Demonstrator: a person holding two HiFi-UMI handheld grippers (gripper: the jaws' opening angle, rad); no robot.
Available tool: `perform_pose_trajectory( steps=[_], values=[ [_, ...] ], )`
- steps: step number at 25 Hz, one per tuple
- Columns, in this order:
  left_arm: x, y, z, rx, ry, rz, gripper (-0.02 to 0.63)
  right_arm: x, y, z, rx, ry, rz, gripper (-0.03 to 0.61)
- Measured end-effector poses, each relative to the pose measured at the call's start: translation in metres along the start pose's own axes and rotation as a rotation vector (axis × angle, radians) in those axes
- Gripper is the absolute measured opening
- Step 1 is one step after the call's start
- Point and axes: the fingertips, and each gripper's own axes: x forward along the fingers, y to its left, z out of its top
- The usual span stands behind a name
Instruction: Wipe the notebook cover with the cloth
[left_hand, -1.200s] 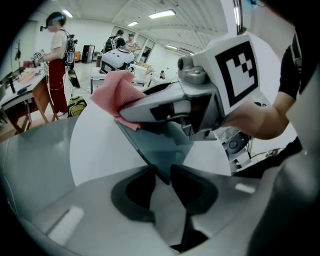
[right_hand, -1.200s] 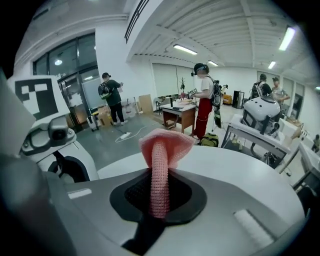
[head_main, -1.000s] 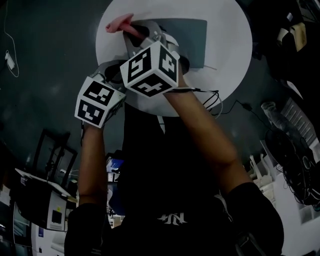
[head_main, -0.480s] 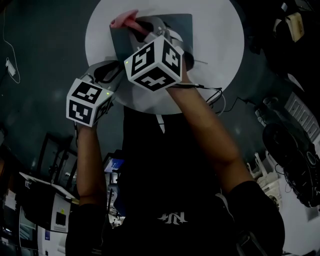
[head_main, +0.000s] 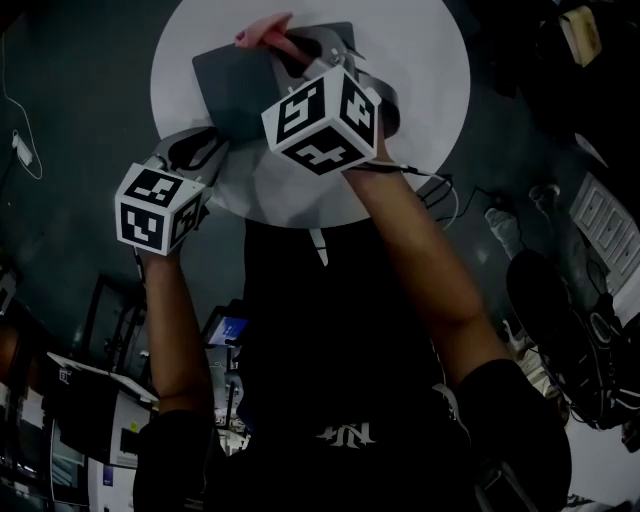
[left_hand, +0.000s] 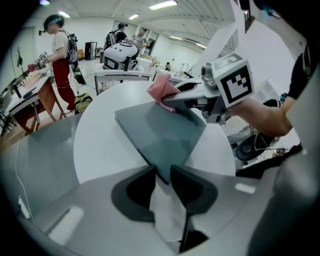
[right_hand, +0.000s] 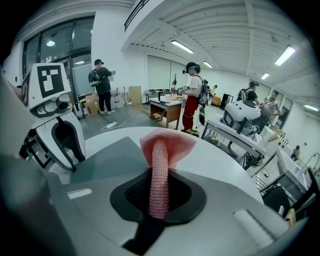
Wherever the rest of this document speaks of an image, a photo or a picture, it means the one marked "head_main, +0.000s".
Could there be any grey rectangular mat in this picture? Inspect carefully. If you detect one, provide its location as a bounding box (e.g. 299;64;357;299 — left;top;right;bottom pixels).
192;21;359;144

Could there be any person's left forearm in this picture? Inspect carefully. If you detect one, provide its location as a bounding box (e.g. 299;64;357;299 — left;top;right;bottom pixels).
134;249;214;416

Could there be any tan box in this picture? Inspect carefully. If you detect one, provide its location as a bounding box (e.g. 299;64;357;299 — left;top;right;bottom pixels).
556;5;603;68

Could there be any person's right forearm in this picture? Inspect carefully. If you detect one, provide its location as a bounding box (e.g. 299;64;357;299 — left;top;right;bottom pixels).
344;164;506;391

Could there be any blue-screen device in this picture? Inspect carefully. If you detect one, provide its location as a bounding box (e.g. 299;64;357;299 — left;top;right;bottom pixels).
201;304;250;350

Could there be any grey computer case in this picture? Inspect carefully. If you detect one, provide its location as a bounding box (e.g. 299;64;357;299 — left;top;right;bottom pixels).
49;384;154;469

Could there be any round white table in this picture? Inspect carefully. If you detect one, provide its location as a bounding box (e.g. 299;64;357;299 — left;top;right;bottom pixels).
149;0;471;230

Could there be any pink cloth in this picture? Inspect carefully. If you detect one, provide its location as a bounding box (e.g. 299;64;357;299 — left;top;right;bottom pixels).
233;12;315;69

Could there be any black backpack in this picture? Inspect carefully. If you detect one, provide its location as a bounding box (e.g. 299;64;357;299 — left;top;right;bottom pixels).
574;294;640;431

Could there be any person's black t-shirt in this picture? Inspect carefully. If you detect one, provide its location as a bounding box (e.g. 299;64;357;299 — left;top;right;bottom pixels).
132;219;574;512

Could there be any white drawer cabinet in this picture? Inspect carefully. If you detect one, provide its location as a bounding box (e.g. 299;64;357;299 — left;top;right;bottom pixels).
568;171;640;304

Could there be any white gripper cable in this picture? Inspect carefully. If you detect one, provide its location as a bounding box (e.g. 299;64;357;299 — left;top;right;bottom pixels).
372;162;460;231

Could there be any white power adapter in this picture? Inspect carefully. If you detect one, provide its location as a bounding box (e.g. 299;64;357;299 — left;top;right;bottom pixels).
11;130;34;165

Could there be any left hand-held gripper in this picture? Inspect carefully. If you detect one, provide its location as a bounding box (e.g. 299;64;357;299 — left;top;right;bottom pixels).
114;125;231;257

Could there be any grey backpack strap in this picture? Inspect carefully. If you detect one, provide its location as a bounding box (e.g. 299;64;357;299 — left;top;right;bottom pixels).
432;382;526;512

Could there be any white strap end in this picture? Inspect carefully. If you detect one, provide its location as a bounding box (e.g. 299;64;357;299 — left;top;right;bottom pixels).
308;227;330;268

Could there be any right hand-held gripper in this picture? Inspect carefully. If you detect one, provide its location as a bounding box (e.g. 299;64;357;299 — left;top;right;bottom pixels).
261;27;403;177

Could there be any white floor cable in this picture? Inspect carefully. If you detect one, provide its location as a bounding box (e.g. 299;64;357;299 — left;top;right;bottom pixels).
1;34;44;180

